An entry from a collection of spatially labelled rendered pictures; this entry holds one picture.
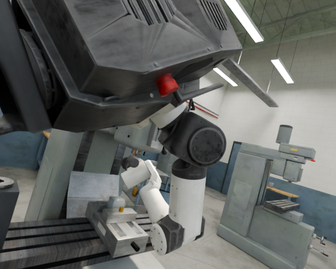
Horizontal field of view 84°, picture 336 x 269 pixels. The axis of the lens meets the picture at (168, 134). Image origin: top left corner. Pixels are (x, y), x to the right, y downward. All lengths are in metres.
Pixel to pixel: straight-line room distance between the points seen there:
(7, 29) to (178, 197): 0.42
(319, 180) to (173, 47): 6.93
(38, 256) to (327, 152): 6.99
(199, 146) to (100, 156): 0.97
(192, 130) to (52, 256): 0.68
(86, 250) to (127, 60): 0.78
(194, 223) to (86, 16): 0.46
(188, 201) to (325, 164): 6.74
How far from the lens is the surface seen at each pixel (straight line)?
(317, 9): 7.71
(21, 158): 5.15
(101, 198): 1.31
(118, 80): 0.25
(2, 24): 0.30
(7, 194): 0.81
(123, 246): 0.86
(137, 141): 0.84
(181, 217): 0.50
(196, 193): 0.48
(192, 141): 0.38
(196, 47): 0.30
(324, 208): 7.09
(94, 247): 0.92
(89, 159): 1.27
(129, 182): 0.71
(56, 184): 1.27
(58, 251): 0.87
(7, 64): 0.29
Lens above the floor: 1.38
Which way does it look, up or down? 2 degrees up
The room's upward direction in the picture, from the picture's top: 16 degrees clockwise
